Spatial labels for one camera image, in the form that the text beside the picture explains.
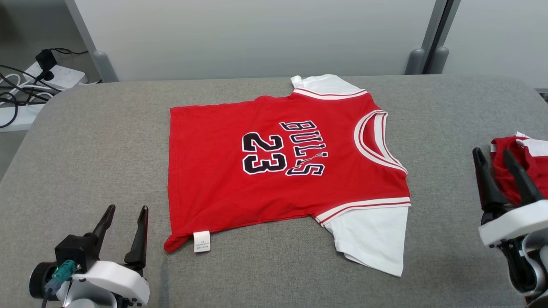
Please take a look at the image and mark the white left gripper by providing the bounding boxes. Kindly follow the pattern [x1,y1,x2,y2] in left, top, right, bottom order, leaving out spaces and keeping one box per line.
[71,204,150,306]

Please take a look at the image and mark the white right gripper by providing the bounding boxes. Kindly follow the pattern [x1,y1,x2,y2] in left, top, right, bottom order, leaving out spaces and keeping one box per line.
[472,147,548,248]

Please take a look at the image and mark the red shorts with white stripes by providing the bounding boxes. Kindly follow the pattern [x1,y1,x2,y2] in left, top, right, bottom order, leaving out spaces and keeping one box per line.
[489,132,548,206]

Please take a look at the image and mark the red Bulls 23 jersey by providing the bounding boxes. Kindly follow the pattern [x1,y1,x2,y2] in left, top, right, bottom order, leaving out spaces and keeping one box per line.
[164,74,412,277]

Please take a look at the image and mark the narrow white partition panel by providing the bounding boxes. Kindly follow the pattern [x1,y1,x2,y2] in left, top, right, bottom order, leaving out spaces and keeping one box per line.
[443,0,548,88]

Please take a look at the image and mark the black power adapter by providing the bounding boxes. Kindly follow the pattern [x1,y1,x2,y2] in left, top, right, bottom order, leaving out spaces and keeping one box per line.
[35,48,57,82]

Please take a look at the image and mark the wide white partition panel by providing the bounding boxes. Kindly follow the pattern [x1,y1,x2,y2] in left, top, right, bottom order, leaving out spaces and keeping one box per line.
[75,0,438,82]

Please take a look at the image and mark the teal left camera connector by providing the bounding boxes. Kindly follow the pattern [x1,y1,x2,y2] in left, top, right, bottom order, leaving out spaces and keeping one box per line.
[45,260,82,294]

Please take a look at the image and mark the dark grey partition post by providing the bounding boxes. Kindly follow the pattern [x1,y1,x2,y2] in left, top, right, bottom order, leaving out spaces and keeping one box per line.
[428,0,462,74]

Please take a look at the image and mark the white power strip with cables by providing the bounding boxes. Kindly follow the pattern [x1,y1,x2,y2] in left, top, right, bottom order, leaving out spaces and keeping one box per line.
[0,88,53,128]

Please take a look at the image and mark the slanted grey partition post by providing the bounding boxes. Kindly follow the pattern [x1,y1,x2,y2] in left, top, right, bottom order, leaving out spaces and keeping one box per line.
[64,0,119,83]

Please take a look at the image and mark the white power cable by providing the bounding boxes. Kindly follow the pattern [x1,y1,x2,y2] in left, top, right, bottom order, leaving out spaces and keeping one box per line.
[0,73,40,106]

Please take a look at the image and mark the thin black adapter cable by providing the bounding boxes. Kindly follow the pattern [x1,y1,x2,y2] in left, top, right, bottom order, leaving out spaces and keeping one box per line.
[51,47,89,56]

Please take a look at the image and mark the black power cable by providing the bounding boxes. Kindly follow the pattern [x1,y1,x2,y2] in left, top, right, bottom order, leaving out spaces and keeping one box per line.
[0,64,48,83]

